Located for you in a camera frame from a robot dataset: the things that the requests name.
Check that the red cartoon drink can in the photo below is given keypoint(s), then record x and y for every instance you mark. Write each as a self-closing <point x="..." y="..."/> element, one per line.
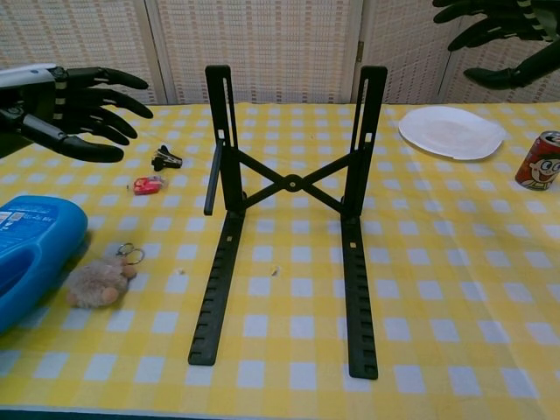
<point x="540" y="162"/>

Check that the small red toy car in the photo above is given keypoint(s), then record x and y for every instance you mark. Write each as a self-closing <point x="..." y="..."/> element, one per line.
<point x="146" y="185"/>

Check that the black folding laptop stand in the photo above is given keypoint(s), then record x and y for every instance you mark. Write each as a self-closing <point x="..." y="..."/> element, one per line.
<point x="361" y="315"/>

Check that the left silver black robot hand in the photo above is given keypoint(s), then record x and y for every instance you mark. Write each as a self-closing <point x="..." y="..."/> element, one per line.
<point x="44" y="109"/>

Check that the blue detergent bottle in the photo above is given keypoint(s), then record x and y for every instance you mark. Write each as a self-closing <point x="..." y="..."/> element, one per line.
<point x="44" y="245"/>

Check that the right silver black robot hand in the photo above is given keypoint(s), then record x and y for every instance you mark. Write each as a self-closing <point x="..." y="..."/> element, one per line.
<point x="538" y="61"/>

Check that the white round plate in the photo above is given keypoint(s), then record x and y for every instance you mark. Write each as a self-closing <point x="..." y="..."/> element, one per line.
<point x="450" y="131"/>

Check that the woven folding screen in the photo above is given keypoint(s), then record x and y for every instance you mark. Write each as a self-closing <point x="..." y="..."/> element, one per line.
<point x="284" y="35"/>

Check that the yellow white checkered tablecloth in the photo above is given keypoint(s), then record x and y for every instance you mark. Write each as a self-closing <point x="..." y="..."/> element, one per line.
<point x="437" y="306"/>

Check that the black binder clip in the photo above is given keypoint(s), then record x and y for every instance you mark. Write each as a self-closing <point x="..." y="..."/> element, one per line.
<point x="168" y="161"/>

